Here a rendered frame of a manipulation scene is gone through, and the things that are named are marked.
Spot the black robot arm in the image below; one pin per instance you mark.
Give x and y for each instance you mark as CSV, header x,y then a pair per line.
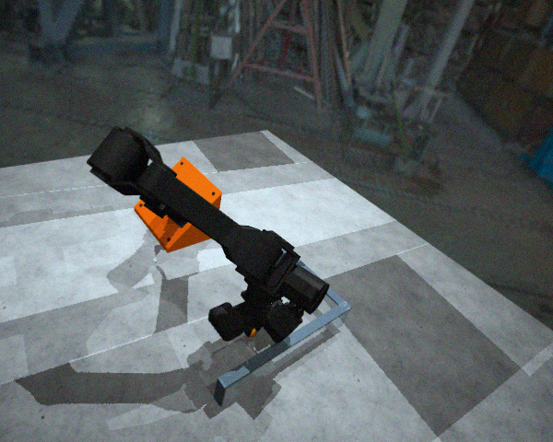
x,y
121,161

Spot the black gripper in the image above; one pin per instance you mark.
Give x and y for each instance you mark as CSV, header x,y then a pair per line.
x,y
230,322

